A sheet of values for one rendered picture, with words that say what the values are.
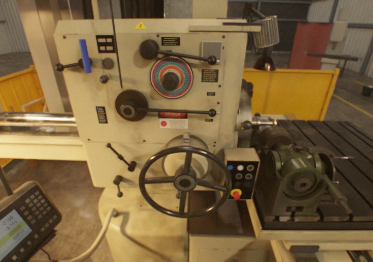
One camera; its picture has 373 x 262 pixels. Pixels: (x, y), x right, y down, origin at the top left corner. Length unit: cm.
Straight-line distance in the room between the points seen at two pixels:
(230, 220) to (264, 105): 243
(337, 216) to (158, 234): 108
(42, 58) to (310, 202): 196
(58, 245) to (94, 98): 181
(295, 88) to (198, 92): 298
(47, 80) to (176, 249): 160
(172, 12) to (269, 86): 243
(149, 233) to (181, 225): 23
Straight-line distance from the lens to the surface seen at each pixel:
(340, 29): 688
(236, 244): 168
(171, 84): 79
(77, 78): 101
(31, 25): 188
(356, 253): 172
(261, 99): 365
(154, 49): 81
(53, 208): 112
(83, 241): 247
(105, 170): 121
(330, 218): 139
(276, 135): 135
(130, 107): 88
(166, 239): 163
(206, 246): 168
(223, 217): 167
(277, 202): 118
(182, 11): 151
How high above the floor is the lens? 189
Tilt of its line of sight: 28 degrees down
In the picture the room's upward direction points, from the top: straight up
